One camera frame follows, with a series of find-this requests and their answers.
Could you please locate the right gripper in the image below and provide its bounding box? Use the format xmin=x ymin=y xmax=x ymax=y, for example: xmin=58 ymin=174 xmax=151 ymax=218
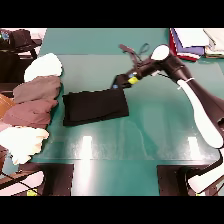
xmin=110 ymin=69 xmax=143 ymax=91

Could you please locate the brown garment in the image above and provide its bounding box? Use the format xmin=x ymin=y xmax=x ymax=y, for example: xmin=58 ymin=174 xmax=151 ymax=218
xmin=2 ymin=98 xmax=60 ymax=130

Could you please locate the black cable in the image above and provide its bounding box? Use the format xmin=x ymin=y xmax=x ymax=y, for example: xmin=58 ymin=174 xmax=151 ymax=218
xmin=138 ymin=42 xmax=151 ymax=58

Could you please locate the grey-brown garment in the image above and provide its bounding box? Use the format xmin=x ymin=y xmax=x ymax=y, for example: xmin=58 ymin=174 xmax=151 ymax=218
xmin=12 ymin=75 xmax=63 ymax=105

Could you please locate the cream garment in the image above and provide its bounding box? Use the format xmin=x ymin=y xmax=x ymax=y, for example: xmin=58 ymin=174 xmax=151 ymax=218
xmin=203 ymin=27 xmax=224 ymax=60

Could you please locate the purple garment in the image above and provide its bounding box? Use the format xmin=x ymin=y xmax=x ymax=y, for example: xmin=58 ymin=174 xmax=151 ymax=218
xmin=172 ymin=30 xmax=206 ymax=58

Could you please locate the white garment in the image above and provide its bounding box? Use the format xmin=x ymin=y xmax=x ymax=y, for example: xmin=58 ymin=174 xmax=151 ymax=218
xmin=23 ymin=52 xmax=64 ymax=84
xmin=173 ymin=27 xmax=211 ymax=50
xmin=0 ymin=125 xmax=51 ymax=166

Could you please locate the black garment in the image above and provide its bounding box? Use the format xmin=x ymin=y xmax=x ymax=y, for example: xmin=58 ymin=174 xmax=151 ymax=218
xmin=62 ymin=87 xmax=130 ymax=127

